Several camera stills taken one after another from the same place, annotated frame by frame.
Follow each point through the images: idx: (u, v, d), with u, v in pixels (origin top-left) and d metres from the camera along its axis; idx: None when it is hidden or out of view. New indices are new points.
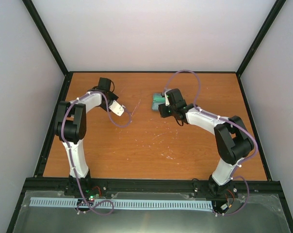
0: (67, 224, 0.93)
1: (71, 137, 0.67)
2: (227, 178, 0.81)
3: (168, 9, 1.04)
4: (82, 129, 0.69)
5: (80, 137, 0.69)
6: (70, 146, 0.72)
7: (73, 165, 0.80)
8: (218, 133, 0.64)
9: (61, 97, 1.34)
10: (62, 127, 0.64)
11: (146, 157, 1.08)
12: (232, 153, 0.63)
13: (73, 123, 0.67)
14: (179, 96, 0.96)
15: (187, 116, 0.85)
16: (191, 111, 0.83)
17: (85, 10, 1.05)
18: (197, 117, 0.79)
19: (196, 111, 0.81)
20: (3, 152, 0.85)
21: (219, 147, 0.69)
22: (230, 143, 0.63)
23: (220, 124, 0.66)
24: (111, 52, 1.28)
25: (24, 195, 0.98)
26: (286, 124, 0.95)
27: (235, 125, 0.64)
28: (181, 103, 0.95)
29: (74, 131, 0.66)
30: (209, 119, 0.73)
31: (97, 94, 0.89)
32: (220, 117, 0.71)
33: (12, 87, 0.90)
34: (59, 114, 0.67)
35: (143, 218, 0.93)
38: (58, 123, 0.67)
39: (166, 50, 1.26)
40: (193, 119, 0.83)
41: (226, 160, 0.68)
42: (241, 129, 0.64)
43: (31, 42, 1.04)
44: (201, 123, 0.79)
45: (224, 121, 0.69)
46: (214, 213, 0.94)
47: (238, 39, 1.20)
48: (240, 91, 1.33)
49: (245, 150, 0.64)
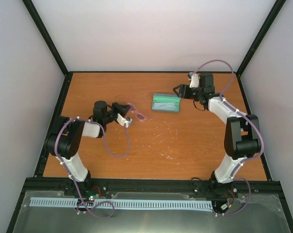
0: (67, 224, 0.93)
1: (61, 152, 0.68)
2: (227, 177, 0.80)
3: (168, 9, 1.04)
4: (73, 146, 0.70)
5: (71, 154, 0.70)
6: (63, 160, 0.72)
7: (71, 173, 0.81)
8: (229, 124, 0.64)
9: (61, 97, 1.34)
10: (56, 141, 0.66)
11: (146, 157, 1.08)
12: (236, 146, 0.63)
13: (64, 139, 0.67)
14: (210, 83, 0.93)
15: (209, 101, 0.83)
16: (215, 98, 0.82)
17: (85, 10, 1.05)
18: (218, 107, 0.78)
19: (219, 101, 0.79)
20: (3, 152, 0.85)
21: (225, 139, 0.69)
22: (237, 137, 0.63)
23: (236, 117, 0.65)
24: (111, 52, 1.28)
25: (23, 195, 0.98)
26: (286, 124, 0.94)
27: (249, 122, 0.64)
28: (209, 90, 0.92)
29: (65, 147, 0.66)
30: (227, 110, 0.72)
31: (96, 125, 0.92)
32: (237, 110, 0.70)
33: (12, 87, 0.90)
34: (56, 127, 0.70)
35: (143, 218, 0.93)
38: (50, 138, 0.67)
39: (165, 50, 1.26)
40: (214, 107, 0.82)
41: (228, 153, 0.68)
42: (253, 127, 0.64)
43: (31, 42, 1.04)
44: (219, 112, 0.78)
45: (240, 115, 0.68)
46: (214, 213, 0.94)
47: (238, 39, 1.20)
48: (240, 91, 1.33)
49: (249, 149, 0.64)
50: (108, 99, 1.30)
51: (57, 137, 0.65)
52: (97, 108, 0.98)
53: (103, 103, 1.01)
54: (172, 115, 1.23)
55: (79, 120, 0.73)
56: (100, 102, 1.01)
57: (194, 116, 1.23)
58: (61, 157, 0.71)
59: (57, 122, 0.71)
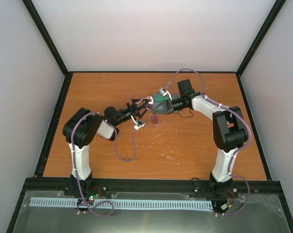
0: (67, 224, 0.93)
1: (76, 139, 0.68)
2: (225, 174, 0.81)
3: (168, 9, 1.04)
4: (89, 138, 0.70)
5: (85, 144, 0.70)
6: (74, 148, 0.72)
7: (75, 167, 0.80)
8: (215, 119, 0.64)
9: (61, 97, 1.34)
10: (74, 126, 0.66)
11: (146, 157, 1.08)
12: (225, 139, 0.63)
13: (82, 128, 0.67)
14: (189, 86, 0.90)
15: (191, 101, 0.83)
16: (197, 97, 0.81)
17: (85, 10, 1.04)
18: (202, 105, 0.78)
19: (202, 99, 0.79)
20: (3, 152, 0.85)
21: (215, 134, 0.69)
22: (225, 129, 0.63)
23: (220, 111, 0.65)
24: (112, 52, 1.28)
25: (24, 195, 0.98)
26: (286, 124, 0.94)
27: (233, 113, 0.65)
28: (189, 92, 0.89)
29: (81, 137, 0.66)
30: (211, 106, 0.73)
31: (110, 127, 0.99)
32: (221, 105, 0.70)
33: (12, 87, 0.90)
34: (77, 115, 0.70)
35: (143, 219, 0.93)
38: (69, 124, 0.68)
39: (166, 50, 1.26)
40: (197, 106, 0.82)
41: (220, 147, 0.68)
42: (237, 118, 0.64)
43: (31, 41, 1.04)
44: (204, 110, 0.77)
45: (224, 109, 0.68)
46: (214, 213, 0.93)
47: (239, 39, 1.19)
48: (240, 91, 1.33)
49: (238, 140, 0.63)
50: (108, 99, 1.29)
51: (77, 124, 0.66)
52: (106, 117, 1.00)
53: (112, 111, 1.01)
54: (173, 115, 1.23)
55: (99, 114, 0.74)
56: (110, 110, 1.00)
57: (193, 116, 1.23)
58: (74, 145, 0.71)
59: (80, 111, 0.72)
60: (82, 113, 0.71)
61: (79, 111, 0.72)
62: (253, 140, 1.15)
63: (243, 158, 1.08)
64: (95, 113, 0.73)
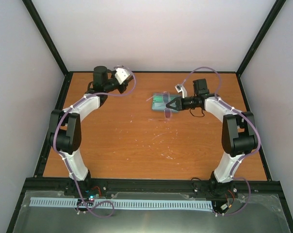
0: (67, 225, 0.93)
1: (64, 148, 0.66)
2: (227, 176, 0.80)
3: (167, 10, 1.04)
4: (76, 141, 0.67)
5: (74, 149, 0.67)
6: (65, 156, 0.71)
7: (71, 171, 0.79)
8: (225, 122, 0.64)
9: (61, 97, 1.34)
10: (54, 140, 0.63)
11: (146, 157, 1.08)
12: (233, 143, 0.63)
13: (66, 134, 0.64)
14: (204, 85, 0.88)
15: (204, 101, 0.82)
16: (210, 98, 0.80)
17: (85, 10, 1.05)
18: (214, 106, 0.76)
19: (215, 100, 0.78)
20: (2, 152, 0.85)
21: (222, 137, 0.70)
22: (234, 134, 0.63)
23: (231, 115, 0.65)
24: (111, 52, 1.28)
25: (24, 195, 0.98)
26: (286, 124, 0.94)
27: (243, 117, 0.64)
28: (203, 92, 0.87)
29: (68, 142, 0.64)
30: (222, 108, 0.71)
31: (94, 98, 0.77)
32: (234, 108, 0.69)
33: (12, 87, 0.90)
34: (52, 124, 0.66)
35: (143, 219, 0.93)
38: (51, 133, 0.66)
39: (165, 50, 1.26)
40: (209, 107, 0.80)
41: (226, 151, 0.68)
42: (249, 123, 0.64)
43: (31, 41, 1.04)
44: (217, 112, 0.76)
45: (236, 113, 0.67)
46: (214, 213, 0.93)
47: (238, 39, 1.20)
48: (240, 91, 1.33)
49: (246, 145, 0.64)
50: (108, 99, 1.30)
51: (55, 136, 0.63)
52: (96, 74, 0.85)
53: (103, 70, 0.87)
54: (173, 115, 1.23)
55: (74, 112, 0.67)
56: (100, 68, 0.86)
57: (204, 116, 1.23)
58: (64, 152, 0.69)
59: (52, 117, 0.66)
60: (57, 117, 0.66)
61: (52, 118, 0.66)
62: None
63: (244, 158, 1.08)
64: (69, 112, 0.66)
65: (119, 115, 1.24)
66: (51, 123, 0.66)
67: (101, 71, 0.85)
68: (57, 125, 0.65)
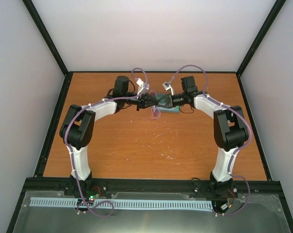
0: (66, 225, 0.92)
1: (73, 142, 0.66)
2: (225, 173, 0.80)
3: (168, 9, 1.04)
4: (87, 137, 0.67)
5: (82, 145, 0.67)
6: (73, 150, 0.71)
7: (74, 168, 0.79)
8: (216, 117, 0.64)
9: (62, 97, 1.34)
10: (66, 132, 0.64)
11: (146, 157, 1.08)
12: (225, 138, 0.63)
13: (78, 129, 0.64)
14: (192, 83, 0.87)
15: (193, 100, 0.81)
16: (199, 95, 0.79)
17: (85, 10, 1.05)
18: (203, 103, 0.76)
19: (203, 97, 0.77)
20: (3, 152, 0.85)
21: (215, 132, 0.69)
22: (225, 128, 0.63)
23: (221, 110, 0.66)
24: (111, 51, 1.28)
25: (24, 195, 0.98)
26: (286, 124, 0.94)
27: (234, 111, 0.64)
28: (192, 90, 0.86)
29: (78, 138, 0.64)
30: (212, 105, 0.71)
31: (111, 102, 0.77)
32: (222, 104, 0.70)
33: (12, 87, 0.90)
34: (67, 118, 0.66)
35: (143, 219, 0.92)
38: (64, 126, 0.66)
39: (166, 49, 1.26)
40: (199, 105, 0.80)
41: (220, 145, 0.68)
42: (238, 116, 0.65)
43: (31, 40, 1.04)
44: (206, 109, 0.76)
45: (225, 108, 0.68)
46: (214, 213, 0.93)
47: (238, 39, 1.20)
48: (240, 91, 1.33)
49: (238, 139, 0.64)
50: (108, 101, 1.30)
51: (68, 128, 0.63)
52: (118, 81, 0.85)
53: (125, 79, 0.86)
54: (173, 116, 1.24)
55: (92, 110, 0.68)
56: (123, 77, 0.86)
57: (204, 116, 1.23)
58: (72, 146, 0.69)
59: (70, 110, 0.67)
60: (72, 113, 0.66)
61: (70, 112, 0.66)
62: (253, 140, 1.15)
63: (243, 157, 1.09)
64: (86, 109, 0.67)
65: (119, 115, 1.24)
66: (68, 115, 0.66)
67: (123, 80, 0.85)
68: (72, 119, 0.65)
